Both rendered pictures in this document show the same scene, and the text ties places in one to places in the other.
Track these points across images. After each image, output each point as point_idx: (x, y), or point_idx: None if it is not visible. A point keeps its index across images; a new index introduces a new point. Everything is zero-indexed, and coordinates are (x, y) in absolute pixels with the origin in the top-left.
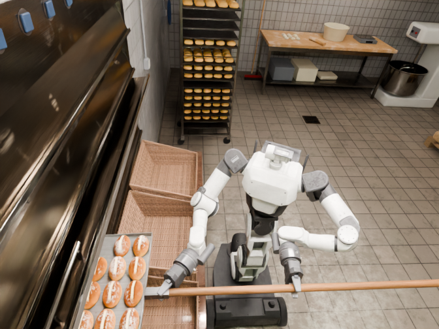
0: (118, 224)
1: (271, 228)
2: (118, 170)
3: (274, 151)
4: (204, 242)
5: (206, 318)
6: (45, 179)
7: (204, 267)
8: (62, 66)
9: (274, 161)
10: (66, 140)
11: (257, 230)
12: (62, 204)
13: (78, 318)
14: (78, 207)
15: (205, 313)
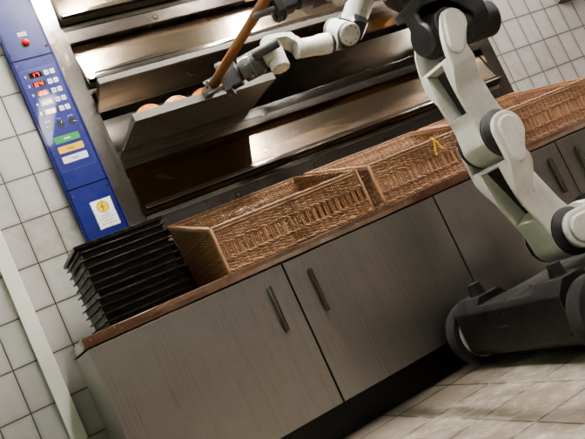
0: (333, 138)
1: (426, 28)
2: (270, 26)
3: None
4: (270, 38)
5: (348, 222)
6: (191, 23)
7: (424, 189)
8: None
9: None
10: (224, 3)
11: (414, 46)
12: (198, 42)
13: (131, 70)
14: None
15: (355, 219)
